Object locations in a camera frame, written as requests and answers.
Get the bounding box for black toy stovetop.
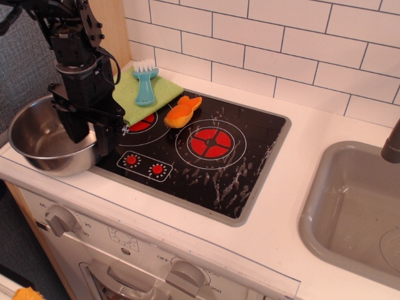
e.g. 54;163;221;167
93;97;291;227

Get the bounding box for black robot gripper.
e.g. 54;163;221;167
49;62;125;156

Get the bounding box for grey oven temperature knob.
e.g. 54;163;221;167
166;261;206;298

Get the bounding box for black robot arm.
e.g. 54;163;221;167
1;1;126;156

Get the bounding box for grey sink basin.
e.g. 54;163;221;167
299;141;399;289

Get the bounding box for blue scrub brush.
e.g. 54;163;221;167
132;59;159;106

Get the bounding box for stainless steel pot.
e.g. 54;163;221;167
7;95;101;177

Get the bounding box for right red stove knob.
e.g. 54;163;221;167
151;164;164;176

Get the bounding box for red stove knob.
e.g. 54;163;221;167
151;164;164;176
126;155;138;166

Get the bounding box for wooden side post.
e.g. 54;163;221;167
89;0;131;69

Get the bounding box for grey oven door handle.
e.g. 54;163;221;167
87;259;173;299

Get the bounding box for orange object on floor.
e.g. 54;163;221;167
12;287;44;300

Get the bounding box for left red stove knob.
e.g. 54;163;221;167
126;155;138;166

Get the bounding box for orange plush carrot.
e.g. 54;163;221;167
164;96;203;129

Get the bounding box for green dish cloth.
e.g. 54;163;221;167
112;67;184;126

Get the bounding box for grey faucet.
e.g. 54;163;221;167
381;119;400;164

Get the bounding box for grey timer knob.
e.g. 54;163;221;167
45;205;77;237

